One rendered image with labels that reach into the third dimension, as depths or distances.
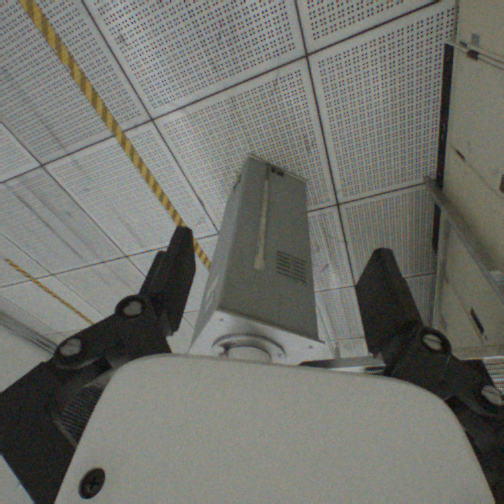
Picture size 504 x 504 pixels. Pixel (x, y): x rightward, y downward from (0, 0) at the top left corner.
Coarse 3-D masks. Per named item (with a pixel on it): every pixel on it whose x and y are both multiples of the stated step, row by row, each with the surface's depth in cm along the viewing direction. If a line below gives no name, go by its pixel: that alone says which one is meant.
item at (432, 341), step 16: (416, 336) 10; (432, 336) 10; (416, 352) 10; (432, 352) 10; (448, 352) 10; (384, 368) 12; (400, 368) 9; (416, 368) 9; (432, 368) 9; (416, 384) 9; (432, 384) 9
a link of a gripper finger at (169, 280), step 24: (192, 240) 13; (168, 264) 11; (192, 264) 14; (144, 288) 11; (168, 288) 11; (168, 312) 11; (72, 336) 10; (96, 336) 10; (120, 336) 10; (72, 360) 9; (120, 360) 10
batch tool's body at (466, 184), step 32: (480, 64) 71; (480, 96) 73; (448, 128) 95; (480, 128) 77; (448, 160) 101; (480, 160) 80; (448, 192) 107; (480, 192) 84; (480, 224) 88; (448, 256) 121; (480, 288) 97; (480, 320) 103
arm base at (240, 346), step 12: (228, 336) 68; (240, 336) 66; (252, 336) 66; (216, 348) 71; (228, 348) 70; (240, 348) 68; (252, 348) 68; (264, 348) 69; (276, 348) 68; (264, 360) 68; (276, 360) 73
